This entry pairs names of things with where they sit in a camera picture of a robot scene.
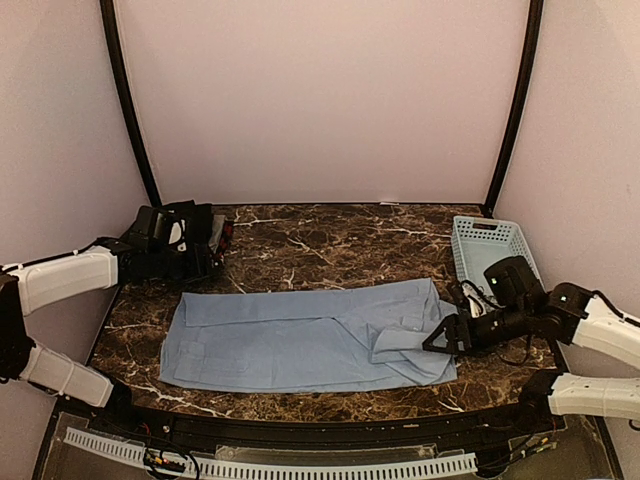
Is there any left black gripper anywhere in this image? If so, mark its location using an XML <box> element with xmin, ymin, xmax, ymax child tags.
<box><xmin>149</xmin><ymin>243</ymin><xmax>223</xmax><ymax>287</ymax></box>

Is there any light blue long sleeve shirt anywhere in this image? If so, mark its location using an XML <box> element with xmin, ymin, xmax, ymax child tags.
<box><xmin>159</xmin><ymin>279</ymin><xmax>457</xmax><ymax>393</ymax></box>

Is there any light blue plastic basket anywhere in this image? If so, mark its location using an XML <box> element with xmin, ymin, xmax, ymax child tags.
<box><xmin>451</xmin><ymin>215</ymin><xmax>541</xmax><ymax>292</ymax></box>

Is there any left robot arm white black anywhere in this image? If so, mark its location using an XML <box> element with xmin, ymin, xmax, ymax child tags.
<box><xmin>1</xmin><ymin>201</ymin><xmax>234</xmax><ymax>436</ymax></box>

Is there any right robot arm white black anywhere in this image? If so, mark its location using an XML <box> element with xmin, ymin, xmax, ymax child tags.
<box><xmin>422</xmin><ymin>256</ymin><xmax>639</xmax><ymax>434</ymax></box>

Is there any folded black red printed shirt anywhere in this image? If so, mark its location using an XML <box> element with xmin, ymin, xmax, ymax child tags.
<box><xmin>214</xmin><ymin>220</ymin><xmax>234</xmax><ymax>266</ymax></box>

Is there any folded grey shirt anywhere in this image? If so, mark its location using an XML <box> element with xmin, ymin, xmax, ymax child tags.
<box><xmin>208</xmin><ymin>214</ymin><xmax>226</xmax><ymax>254</ymax></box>

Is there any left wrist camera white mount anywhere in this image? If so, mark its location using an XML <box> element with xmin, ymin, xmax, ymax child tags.
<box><xmin>168</xmin><ymin>219</ymin><xmax>187</xmax><ymax>253</ymax></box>

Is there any black front rail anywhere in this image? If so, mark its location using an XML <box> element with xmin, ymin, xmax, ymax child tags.
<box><xmin>46</xmin><ymin>382</ymin><xmax>601</xmax><ymax>451</ymax></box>

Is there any small circuit board with wires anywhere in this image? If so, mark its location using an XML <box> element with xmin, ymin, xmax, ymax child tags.
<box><xmin>143</xmin><ymin>448</ymin><xmax>200</xmax><ymax>476</ymax></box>

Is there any white slotted cable duct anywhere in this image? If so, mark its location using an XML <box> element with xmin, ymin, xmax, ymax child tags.
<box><xmin>63</xmin><ymin>427</ymin><xmax>478</xmax><ymax>479</ymax></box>

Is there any left black frame post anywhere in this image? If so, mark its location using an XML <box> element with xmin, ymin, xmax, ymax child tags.
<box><xmin>99</xmin><ymin>0</ymin><xmax>162</xmax><ymax>207</ymax></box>

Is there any black frame post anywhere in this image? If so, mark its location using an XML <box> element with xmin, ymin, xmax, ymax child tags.
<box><xmin>99</xmin><ymin>0</ymin><xmax>162</xmax><ymax>207</ymax></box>
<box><xmin>482</xmin><ymin>0</ymin><xmax>544</xmax><ymax>218</ymax></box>

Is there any right black frame post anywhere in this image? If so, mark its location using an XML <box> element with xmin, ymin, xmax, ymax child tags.
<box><xmin>482</xmin><ymin>0</ymin><xmax>544</xmax><ymax>218</ymax></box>

